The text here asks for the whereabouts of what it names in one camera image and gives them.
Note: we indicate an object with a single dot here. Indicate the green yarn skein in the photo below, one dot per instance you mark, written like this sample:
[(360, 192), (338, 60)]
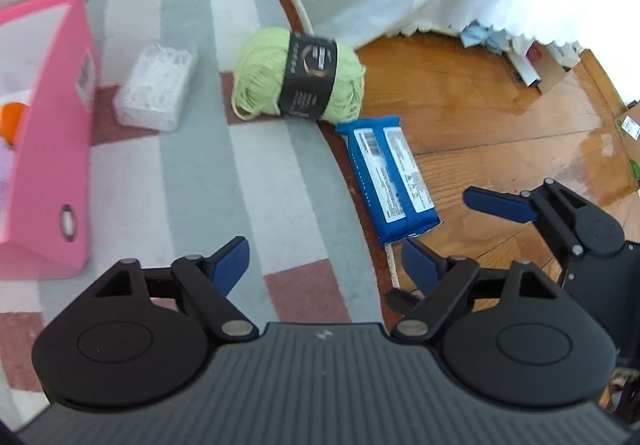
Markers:
[(255, 75)]

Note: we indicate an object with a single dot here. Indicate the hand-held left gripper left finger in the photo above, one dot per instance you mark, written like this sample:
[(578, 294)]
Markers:
[(230, 265)]

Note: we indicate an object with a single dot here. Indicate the pink cardboard box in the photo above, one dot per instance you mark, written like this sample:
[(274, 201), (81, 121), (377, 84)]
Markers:
[(50, 175)]

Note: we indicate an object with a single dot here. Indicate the orange egg toy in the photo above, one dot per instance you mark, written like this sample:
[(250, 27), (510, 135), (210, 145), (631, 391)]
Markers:
[(10, 122)]

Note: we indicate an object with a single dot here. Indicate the blue snack packet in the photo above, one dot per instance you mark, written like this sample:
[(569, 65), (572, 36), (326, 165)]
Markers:
[(365, 175)]

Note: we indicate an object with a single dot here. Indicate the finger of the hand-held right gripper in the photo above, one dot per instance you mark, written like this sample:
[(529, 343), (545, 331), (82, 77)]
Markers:
[(402, 301), (500, 205)]

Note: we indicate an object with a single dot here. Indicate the clear floss pick box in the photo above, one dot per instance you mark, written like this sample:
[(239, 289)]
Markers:
[(155, 87)]

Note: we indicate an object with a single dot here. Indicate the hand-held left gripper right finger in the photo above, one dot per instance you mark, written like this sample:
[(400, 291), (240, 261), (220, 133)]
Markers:
[(420, 265)]

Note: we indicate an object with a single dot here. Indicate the light blue papers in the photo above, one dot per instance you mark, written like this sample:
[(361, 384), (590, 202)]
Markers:
[(482, 35)]

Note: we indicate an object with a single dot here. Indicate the round checkered rug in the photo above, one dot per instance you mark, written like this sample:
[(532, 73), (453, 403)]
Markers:
[(280, 185)]

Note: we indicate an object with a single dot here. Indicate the cardboard box with green print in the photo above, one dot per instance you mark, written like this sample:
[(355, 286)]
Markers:
[(630, 125)]

